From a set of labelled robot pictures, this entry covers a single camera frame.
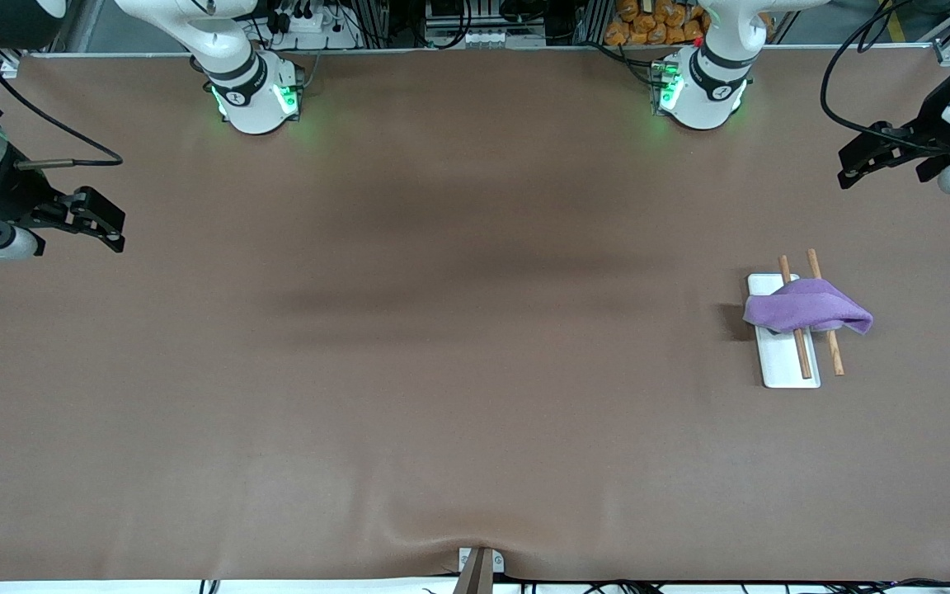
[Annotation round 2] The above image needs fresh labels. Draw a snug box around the metal clamp bracket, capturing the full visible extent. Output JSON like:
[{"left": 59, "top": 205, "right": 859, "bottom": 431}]
[{"left": 452, "top": 546, "right": 506, "bottom": 594}]

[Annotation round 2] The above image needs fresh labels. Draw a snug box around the orange snack bags pile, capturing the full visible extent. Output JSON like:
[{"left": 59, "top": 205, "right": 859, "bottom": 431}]
[{"left": 604, "top": 0, "right": 711, "bottom": 47}]

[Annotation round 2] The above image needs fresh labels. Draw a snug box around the white power strip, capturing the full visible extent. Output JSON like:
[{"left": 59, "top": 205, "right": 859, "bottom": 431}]
[{"left": 273, "top": 8, "right": 358, "bottom": 50}]

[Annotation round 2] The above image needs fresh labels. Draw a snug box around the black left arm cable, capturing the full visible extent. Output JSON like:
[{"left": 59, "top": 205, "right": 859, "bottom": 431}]
[{"left": 821, "top": 0, "right": 950, "bottom": 154}]

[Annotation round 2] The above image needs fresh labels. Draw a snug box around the brown table cover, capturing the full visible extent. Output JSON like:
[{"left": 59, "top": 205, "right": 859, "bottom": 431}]
[{"left": 0, "top": 45, "right": 950, "bottom": 583}]

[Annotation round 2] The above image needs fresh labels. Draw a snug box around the purple towel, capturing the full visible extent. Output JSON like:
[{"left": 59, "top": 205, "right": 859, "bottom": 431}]
[{"left": 743, "top": 278, "right": 874, "bottom": 337}]

